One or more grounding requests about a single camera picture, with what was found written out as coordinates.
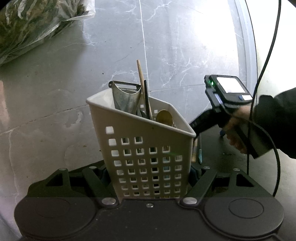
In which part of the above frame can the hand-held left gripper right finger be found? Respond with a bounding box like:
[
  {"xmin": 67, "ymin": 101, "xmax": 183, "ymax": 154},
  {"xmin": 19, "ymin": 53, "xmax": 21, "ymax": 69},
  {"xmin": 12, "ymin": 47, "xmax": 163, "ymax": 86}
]
[{"xmin": 180, "ymin": 165, "xmax": 269, "ymax": 207}]

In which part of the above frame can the white perforated utensil basket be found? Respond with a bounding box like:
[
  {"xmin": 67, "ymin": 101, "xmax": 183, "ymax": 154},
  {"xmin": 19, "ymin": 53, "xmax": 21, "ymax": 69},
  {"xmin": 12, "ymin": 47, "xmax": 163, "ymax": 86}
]
[{"xmin": 86, "ymin": 88, "xmax": 196, "ymax": 200}]

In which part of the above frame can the person's right forearm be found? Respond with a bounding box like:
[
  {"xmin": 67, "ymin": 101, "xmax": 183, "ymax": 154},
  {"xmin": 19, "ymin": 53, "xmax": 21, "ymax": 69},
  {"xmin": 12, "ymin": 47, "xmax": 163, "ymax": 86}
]
[{"xmin": 251, "ymin": 87, "xmax": 296, "ymax": 159}]

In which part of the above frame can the plastic bag of greens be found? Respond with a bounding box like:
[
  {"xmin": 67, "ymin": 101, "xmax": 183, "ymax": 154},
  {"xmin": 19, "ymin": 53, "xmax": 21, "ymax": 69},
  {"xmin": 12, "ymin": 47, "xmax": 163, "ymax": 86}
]
[{"xmin": 0, "ymin": 0, "xmax": 96, "ymax": 66}]

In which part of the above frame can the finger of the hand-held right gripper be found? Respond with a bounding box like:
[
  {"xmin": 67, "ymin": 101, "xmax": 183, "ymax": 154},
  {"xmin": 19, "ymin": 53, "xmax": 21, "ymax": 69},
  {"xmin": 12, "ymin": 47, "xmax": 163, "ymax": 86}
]
[{"xmin": 188, "ymin": 109, "xmax": 221, "ymax": 140}]

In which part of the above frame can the teal-tipped dark chopstick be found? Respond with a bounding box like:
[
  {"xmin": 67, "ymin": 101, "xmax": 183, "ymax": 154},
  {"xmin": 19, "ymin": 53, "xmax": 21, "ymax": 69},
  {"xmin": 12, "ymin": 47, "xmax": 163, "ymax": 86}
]
[{"xmin": 198, "ymin": 133, "xmax": 203, "ymax": 164}]

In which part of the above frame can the metal peeler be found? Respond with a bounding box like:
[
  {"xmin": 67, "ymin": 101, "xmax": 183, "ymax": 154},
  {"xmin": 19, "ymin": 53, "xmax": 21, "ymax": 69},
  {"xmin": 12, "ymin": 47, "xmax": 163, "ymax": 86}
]
[{"xmin": 108, "ymin": 80, "xmax": 142, "ymax": 114}]

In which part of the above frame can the person's right hand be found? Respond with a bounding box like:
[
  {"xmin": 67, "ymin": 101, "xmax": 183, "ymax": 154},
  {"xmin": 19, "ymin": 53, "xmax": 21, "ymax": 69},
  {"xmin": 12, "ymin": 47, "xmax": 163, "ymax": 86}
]
[{"xmin": 224, "ymin": 104, "xmax": 253, "ymax": 154}]

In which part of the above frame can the wooden chopstick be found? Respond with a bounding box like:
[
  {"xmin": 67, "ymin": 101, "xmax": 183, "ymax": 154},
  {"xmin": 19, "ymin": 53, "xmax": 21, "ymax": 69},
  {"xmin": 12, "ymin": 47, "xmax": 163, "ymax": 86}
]
[
  {"xmin": 194, "ymin": 137, "xmax": 200, "ymax": 164},
  {"xmin": 136, "ymin": 60, "xmax": 153, "ymax": 120}
]

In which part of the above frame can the large metal spoon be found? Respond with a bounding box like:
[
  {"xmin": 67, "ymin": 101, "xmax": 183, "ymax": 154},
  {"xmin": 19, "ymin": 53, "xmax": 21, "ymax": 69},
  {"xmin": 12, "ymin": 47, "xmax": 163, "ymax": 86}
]
[{"xmin": 156, "ymin": 110, "xmax": 175, "ymax": 127}]

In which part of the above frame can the black chopstick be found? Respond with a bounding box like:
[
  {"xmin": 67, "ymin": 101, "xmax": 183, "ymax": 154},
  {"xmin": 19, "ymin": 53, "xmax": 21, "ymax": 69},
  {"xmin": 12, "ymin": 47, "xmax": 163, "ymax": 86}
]
[{"xmin": 144, "ymin": 80, "xmax": 151, "ymax": 119}]

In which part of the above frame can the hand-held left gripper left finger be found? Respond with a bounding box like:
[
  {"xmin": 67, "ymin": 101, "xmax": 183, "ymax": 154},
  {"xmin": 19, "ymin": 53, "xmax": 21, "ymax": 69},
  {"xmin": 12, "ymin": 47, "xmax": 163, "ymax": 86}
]
[{"xmin": 28, "ymin": 165, "xmax": 118, "ymax": 207}]

